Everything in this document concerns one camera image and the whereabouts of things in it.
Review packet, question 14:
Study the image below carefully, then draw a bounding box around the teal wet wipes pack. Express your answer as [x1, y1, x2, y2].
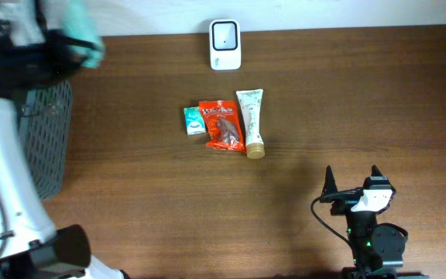
[63, 0, 105, 68]

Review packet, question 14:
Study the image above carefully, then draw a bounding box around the white leaf-print cream tube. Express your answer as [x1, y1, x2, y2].
[236, 89, 266, 160]

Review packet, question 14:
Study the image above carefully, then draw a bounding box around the red candy bag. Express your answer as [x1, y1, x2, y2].
[199, 101, 245, 152]

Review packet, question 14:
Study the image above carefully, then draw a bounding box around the small teal tissue pack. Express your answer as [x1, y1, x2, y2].
[184, 106, 206, 136]

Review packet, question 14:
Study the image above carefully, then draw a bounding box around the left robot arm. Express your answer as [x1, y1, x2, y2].
[0, 25, 128, 278]

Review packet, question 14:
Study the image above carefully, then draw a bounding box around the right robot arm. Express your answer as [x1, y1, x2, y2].
[310, 166, 427, 279]

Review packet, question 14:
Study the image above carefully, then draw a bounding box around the white barcode scanner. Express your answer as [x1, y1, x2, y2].
[209, 19, 242, 71]

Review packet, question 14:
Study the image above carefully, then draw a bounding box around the grey plastic mesh basket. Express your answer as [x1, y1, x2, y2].
[15, 81, 74, 200]

